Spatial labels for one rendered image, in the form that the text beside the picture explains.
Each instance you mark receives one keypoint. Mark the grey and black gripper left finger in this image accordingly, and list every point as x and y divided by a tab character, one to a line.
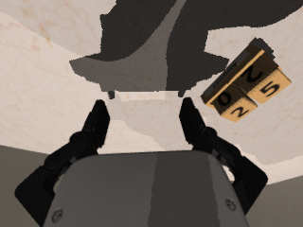
36	192

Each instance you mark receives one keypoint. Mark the orange number cube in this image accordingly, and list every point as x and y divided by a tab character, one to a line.
261	80
233	103

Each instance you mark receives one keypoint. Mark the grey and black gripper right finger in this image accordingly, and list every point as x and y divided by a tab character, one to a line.
249	178

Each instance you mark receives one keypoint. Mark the wooden tray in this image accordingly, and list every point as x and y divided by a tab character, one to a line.
239	65

